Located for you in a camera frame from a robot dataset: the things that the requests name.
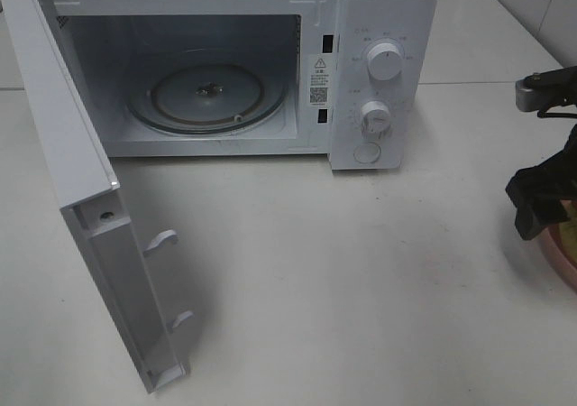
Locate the white upper power knob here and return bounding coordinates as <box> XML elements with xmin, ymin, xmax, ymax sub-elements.
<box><xmin>366</xmin><ymin>39</ymin><xmax>404</xmax><ymax>81</ymax></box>

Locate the white microwave door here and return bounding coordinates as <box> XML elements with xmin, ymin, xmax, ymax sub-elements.
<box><xmin>2</xmin><ymin>0</ymin><xmax>188</xmax><ymax>392</ymax></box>

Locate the round white door button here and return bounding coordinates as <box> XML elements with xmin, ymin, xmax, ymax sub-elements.
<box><xmin>353</xmin><ymin>142</ymin><xmax>381</xmax><ymax>164</ymax></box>

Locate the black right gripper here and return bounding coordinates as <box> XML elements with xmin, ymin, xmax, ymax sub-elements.
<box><xmin>506</xmin><ymin>66</ymin><xmax>576</xmax><ymax>240</ymax></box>

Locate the pink plate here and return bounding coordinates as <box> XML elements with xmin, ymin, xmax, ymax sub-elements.
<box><xmin>538</xmin><ymin>200</ymin><xmax>577</xmax><ymax>292</ymax></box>

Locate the white warning label sticker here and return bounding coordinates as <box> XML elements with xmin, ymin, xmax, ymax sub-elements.
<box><xmin>306</xmin><ymin>53</ymin><xmax>334</xmax><ymax>107</ymax></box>

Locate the glass turntable plate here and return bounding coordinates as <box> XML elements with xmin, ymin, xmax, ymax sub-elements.
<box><xmin>124</xmin><ymin>49</ymin><xmax>296</xmax><ymax>135</ymax></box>

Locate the white microwave oven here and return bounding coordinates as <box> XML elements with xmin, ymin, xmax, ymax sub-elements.
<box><xmin>13</xmin><ymin>0</ymin><xmax>438</xmax><ymax>173</ymax></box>

